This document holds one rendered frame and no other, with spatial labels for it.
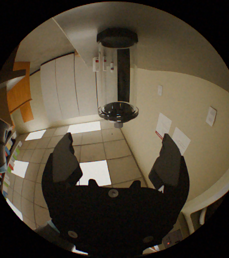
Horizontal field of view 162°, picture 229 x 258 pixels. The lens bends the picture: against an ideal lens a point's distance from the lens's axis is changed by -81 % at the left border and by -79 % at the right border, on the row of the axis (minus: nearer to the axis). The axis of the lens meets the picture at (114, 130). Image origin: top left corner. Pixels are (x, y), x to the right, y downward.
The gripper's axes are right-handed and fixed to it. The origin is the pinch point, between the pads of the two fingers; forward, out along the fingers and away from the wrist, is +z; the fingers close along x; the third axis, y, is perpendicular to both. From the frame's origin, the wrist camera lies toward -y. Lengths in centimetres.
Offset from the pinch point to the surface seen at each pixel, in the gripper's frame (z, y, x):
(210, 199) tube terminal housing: -16.4, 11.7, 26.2
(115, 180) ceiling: 66, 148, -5
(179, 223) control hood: -21.5, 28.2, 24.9
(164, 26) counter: 1.5, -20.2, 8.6
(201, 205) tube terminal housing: -16.6, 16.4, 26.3
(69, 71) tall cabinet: 226, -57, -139
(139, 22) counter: 3.1, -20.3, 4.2
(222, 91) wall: 14, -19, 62
